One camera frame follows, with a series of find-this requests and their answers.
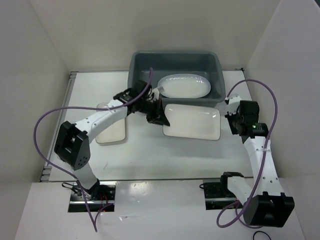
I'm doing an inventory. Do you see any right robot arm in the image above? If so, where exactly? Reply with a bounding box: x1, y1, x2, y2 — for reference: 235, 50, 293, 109
219, 96, 295, 228

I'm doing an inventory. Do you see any rectangular white plate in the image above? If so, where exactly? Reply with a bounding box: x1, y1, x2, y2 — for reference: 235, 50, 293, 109
163, 104, 221, 141
95, 118, 126, 144

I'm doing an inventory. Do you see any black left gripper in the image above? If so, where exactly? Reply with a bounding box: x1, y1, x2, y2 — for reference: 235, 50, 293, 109
138, 97, 170, 127

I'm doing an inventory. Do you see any aluminium table edge rail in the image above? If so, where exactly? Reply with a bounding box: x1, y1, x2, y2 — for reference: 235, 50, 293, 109
40, 71, 79, 182

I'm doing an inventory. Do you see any black cable loop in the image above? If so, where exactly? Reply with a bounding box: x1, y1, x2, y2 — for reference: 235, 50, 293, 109
252, 231, 272, 240

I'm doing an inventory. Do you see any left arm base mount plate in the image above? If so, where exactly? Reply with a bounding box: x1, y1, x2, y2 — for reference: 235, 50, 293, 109
61, 181, 117, 213

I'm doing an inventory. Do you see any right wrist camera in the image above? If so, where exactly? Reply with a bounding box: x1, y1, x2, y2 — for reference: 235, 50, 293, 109
224, 94, 242, 115

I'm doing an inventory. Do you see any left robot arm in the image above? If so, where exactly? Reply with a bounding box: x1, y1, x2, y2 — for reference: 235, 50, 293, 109
54, 80, 170, 200

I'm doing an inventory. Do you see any large oval white plate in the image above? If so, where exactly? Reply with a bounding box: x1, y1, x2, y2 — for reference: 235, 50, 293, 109
157, 73, 211, 99

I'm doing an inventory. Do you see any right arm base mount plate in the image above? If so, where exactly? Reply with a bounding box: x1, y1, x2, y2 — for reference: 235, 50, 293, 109
199, 178, 237, 210

